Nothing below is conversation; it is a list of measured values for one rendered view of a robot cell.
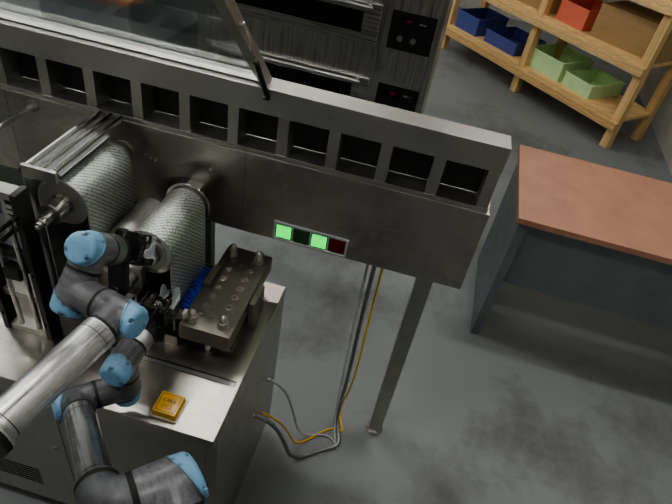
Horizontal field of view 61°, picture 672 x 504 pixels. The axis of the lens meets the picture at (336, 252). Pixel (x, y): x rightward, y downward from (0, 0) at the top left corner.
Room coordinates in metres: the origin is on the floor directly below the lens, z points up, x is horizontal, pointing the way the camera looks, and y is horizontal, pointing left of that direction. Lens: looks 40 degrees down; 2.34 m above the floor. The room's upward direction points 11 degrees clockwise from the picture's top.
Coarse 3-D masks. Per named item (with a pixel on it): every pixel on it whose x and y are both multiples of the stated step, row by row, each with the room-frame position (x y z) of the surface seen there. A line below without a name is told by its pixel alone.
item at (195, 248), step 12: (204, 228) 1.38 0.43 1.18; (192, 240) 1.29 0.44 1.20; (204, 240) 1.38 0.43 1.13; (192, 252) 1.29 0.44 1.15; (204, 252) 1.38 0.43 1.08; (180, 264) 1.21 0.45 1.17; (192, 264) 1.29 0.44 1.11; (204, 264) 1.38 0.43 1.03; (180, 276) 1.21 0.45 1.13; (192, 276) 1.29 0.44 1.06; (180, 288) 1.20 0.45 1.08; (180, 300) 1.20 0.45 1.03
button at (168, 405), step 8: (168, 392) 0.94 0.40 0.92; (160, 400) 0.91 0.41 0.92; (168, 400) 0.91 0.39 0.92; (176, 400) 0.92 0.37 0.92; (184, 400) 0.93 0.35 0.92; (152, 408) 0.88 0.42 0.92; (160, 408) 0.88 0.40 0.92; (168, 408) 0.89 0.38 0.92; (176, 408) 0.89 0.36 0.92; (160, 416) 0.87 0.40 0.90; (168, 416) 0.87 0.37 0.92; (176, 416) 0.88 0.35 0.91
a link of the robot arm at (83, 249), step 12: (72, 240) 0.87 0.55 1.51; (84, 240) 0.87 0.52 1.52; (96, 240) 0.88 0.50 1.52; (108, 240) 0.92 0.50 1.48; (72, 252) 0.85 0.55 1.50; (84, 252) 0.85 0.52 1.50; (96, 252) 0.86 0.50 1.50; (108, 252) 0.90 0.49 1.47; (72, 264) 0.85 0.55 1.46; (84, 264) 0.84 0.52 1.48; (96, 264) 0.86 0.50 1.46; (108, 264) 0.91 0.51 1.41
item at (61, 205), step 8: (48, 200) 1.16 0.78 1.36; (56, 200) 1.16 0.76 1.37; (64, 200) 1.17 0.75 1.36; (40, 208) 1.14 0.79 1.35; (48, 208) 1.13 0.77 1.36; (56, 208) 1.14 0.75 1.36; (64, 208) 1.15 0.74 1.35; (72, 208) 1.18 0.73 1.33; (56, 216) 1.13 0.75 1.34; (64, 216) 1.14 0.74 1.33; (56, 224) 1.13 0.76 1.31
